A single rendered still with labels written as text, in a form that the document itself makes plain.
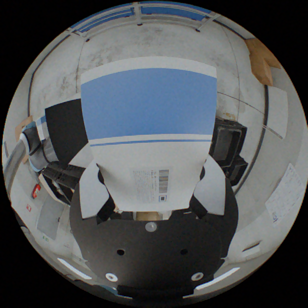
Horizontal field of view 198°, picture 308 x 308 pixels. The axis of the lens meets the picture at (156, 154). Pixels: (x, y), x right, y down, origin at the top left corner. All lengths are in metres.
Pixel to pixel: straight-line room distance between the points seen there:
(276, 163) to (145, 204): 2.59
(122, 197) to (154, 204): 0.05
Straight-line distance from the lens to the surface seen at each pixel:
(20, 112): 3.71
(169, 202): 0.16
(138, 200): 0.15
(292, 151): 2.51
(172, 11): 1.58
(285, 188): 2.62
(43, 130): 0.98
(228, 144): 1.12
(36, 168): 0.63
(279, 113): 2.51
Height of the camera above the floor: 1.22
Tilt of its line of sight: 58 degrees down
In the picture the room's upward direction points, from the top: 175 degrees clockwise
